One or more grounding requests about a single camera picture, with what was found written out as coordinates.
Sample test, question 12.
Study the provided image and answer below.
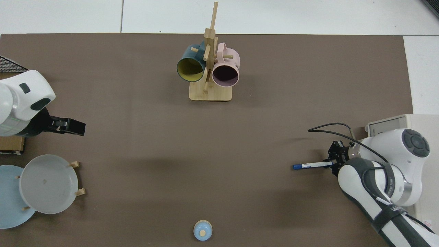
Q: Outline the white marker with blue cap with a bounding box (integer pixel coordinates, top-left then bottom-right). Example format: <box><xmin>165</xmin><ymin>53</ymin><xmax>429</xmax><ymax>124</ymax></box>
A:
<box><xmin>293</xmin><ymin>162</ymin><xmax>335</xmax><ymax>170</ymax></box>

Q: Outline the grey plate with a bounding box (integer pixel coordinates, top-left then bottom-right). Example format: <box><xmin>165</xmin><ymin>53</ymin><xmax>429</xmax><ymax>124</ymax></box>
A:
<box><xmin>19</xmin><ymin>154</ymin><xmax>79</xmax><ymax>214</ymax></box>

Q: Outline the wooden plate rack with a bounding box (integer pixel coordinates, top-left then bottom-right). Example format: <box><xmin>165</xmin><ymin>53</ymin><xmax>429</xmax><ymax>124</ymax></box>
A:
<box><xmin>15</xmin><ymin>161</ymin><xmax>86</xmax><ymax>210</ymax></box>

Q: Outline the light blue plate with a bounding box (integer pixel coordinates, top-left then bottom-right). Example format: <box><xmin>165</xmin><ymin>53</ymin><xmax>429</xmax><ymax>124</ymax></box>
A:
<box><xmin>0</xmin><ymin>165</ymin><xmax>36</xmax><ymax>229</ymax></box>

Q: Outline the brown table cloth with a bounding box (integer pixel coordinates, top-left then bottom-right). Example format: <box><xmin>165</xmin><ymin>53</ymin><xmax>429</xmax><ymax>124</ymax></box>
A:
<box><xmin>0</xmin><ymin>33</ymin><xmax>414</xmax><ymax>247</ymax></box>

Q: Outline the pink cup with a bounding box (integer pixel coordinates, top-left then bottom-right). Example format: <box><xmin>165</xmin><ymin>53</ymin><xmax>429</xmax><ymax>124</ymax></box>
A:
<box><xmin>212</xmin><ymin>43</ymin><xmax>240</xmax><ymax>87</ymax></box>

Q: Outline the wooden cup stand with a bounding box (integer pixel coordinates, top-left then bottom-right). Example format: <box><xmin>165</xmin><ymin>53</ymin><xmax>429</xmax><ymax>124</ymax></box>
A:
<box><xmin>189</xmin><ymin>2</ymin><xmax>234</xmax><ymax>102</ymax></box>

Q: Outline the small blue round bell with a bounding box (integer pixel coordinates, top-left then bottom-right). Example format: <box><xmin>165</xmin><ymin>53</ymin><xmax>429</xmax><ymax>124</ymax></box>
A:
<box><xmin>193</xmin><ymin>220</ymin><xmax>213</xmax><ymax>242</ymax></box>

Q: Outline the teal cup with yellow inside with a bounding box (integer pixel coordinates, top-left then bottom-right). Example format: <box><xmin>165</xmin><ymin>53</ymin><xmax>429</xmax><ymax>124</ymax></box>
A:
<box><xmin>177</xmin><ymin>40</ymin><xmax>208</xmax><ymax>82</ymax></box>

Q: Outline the dark grey panel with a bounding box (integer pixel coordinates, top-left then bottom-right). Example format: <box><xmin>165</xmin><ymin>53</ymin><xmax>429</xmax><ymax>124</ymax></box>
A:
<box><xmin>421</xmin><ymin>0</ymin><xmax>439</xmax><ymax>18</ymax></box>

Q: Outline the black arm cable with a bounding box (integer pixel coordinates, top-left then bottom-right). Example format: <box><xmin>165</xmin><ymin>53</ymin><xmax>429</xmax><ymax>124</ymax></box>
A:
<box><xmin>308</xmin><ymin>122</ymin><xmax>395</xmax><ymax>206</ymax></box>

